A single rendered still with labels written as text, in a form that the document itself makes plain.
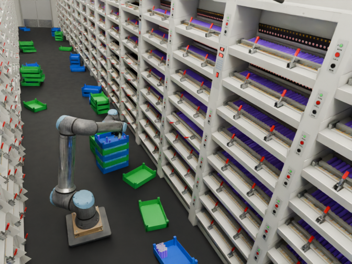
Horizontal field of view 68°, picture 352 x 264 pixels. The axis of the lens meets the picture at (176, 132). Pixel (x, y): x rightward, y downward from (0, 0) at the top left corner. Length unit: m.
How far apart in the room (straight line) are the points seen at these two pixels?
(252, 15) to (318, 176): 0.97
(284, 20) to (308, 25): 0.16
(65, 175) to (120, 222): 0.67
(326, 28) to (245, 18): 0.45
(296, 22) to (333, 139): 0.66
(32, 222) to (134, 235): 0.86
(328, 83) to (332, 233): 0.66
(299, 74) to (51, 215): 2.20
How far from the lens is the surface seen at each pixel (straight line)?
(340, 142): 1.25
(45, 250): 2.38
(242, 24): 1.69
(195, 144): 2.08
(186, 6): 2.27
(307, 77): 1.29
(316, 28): 1.52
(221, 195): 1.96
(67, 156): 2.06
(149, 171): 2.95
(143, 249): 2.28
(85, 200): 2.12
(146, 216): 2.49
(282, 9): 1.40
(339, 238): 1.41
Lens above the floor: 1.85
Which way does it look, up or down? 29 degrees down
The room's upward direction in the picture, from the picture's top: 7 degrees clockwise
